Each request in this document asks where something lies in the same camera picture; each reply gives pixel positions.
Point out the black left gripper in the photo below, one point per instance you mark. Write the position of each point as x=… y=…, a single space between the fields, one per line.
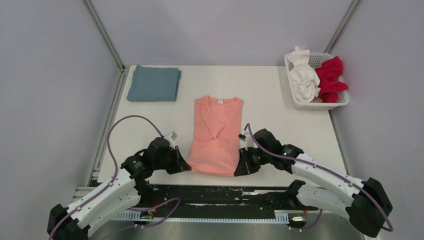
x=180 y=164

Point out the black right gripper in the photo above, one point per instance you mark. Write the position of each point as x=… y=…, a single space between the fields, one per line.
x=242 y=169

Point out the pink t shirt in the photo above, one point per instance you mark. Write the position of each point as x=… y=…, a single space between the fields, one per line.
x=215 y=145

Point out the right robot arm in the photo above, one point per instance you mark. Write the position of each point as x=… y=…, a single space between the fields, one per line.
x=364 y=203

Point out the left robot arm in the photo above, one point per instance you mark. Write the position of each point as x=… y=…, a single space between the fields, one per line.
x=128 y=189

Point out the folded blue-grey t shirt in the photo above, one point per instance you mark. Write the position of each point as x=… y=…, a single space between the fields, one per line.
x=154 y=84

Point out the crumpled white t shirt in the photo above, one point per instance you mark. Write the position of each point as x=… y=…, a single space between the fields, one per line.
x=305 y=80

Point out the crumpled red t shirt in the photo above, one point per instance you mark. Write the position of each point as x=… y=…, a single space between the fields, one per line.
x=329 y=85

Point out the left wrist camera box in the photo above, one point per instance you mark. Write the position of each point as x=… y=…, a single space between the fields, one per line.
x=171 y=137

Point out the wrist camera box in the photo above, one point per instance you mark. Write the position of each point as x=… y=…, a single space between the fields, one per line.
x=244 y=136
x=171 y=137

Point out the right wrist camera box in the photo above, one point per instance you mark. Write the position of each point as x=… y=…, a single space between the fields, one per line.
x=244 y=136

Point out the left aluminium frame post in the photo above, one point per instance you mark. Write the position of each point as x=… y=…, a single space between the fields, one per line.
x=104 y=34

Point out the aluminium frame post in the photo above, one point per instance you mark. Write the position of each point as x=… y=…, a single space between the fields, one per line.
x=104 y=34
x=348 y=15

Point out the right aluminium frame post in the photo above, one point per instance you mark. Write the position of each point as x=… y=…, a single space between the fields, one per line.
x=348 y=15

